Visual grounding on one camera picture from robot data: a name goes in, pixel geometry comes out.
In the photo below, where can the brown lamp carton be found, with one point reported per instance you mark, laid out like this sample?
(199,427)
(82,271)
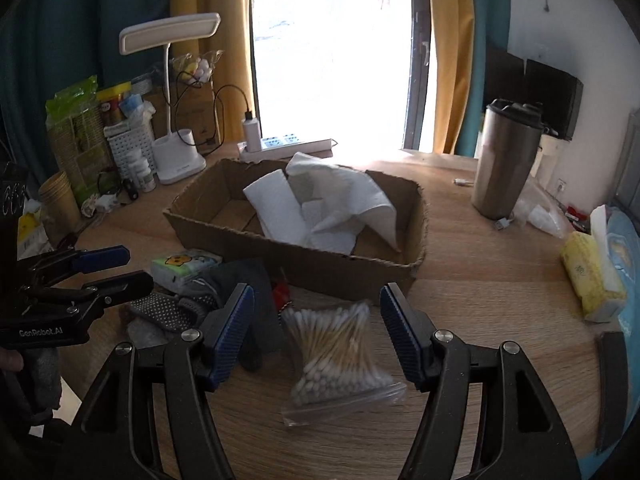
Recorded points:
(192,108)

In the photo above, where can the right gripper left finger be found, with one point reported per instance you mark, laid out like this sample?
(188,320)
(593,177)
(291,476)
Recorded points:
(116,418)

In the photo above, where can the polka dot sock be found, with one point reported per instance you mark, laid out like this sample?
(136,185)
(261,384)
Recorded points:
(174,313)

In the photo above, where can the white power strip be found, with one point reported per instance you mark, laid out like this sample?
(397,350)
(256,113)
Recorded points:
(281,148)

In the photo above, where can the steel travel tumbler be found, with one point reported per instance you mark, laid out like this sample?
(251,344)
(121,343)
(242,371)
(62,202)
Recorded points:
(510,142)

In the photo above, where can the white plastic basket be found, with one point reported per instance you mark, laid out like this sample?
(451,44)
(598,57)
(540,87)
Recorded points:
(123,139)

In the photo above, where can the brown cardboard box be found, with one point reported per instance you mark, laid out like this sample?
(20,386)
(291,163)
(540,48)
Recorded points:
(212,213)

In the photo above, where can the clear plastic bag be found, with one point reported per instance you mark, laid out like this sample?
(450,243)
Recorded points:
(538,208)

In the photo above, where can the dark grey cloth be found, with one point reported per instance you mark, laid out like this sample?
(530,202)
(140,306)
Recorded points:
(264,334)

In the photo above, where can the bag of cotton swabs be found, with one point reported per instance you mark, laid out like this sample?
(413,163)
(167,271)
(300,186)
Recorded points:
(336,371)

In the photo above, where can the black television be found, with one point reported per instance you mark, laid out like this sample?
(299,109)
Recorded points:
(556,93)

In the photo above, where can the white pill bottle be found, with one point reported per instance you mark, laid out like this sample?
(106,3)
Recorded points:
(145,176)
(131,159)

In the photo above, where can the cartoon tissue packet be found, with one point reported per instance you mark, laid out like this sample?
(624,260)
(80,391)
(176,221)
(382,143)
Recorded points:
(174,272)

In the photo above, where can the green snack bag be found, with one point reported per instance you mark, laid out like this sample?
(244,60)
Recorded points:
(75,132)

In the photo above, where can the bag of cotton balls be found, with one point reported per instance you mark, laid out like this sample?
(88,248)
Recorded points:
(195,69)

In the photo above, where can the grey bed headboard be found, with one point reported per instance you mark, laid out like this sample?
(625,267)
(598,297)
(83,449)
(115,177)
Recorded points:
(626,189)

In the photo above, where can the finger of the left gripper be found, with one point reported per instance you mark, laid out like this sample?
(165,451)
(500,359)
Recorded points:
(92,299)
(64,263)

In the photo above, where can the yellow tissue pack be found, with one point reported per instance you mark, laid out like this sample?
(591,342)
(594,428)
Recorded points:
(587,262)

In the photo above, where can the paper cup stack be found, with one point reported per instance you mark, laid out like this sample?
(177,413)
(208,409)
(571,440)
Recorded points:
(59,202)

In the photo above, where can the white usb charger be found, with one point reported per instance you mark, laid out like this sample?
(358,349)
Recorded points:
(252,132)

